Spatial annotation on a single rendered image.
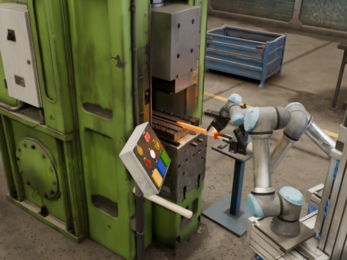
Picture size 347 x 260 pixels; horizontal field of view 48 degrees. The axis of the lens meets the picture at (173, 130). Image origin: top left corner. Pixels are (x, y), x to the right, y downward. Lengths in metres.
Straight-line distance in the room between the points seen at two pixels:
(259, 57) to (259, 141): 4.40
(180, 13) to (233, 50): 4.13
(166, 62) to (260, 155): 0.83
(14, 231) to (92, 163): 0.98
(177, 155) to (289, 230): 0.90
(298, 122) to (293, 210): 0.48
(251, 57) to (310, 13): 4.23
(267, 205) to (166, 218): 1.18
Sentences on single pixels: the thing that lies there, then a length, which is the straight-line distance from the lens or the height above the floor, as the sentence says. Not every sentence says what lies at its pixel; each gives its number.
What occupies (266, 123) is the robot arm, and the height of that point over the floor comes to 1.37.
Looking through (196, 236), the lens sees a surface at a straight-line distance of 3.22.
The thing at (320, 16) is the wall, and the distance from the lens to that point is 10.21.
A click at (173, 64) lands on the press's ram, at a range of 2.34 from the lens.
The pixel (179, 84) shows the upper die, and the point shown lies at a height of 1.31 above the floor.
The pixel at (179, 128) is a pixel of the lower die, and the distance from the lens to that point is 2.61.
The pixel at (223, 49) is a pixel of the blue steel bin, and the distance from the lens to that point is 6.50.
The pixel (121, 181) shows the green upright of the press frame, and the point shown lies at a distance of 2.60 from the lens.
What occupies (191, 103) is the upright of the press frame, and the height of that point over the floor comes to 1.02.
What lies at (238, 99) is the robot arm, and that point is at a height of 1.29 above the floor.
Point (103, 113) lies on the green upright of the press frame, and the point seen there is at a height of 1.13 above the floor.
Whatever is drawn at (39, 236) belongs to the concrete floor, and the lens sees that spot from 3.36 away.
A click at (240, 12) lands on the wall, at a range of 11.23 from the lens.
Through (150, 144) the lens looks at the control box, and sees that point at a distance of 2.14.
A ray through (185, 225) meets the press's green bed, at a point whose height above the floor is 0.16.
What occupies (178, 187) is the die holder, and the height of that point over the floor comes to 0.59.
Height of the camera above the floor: 2.17
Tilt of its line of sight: 27 degrees down
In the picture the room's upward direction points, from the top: 1 degrees clockwise
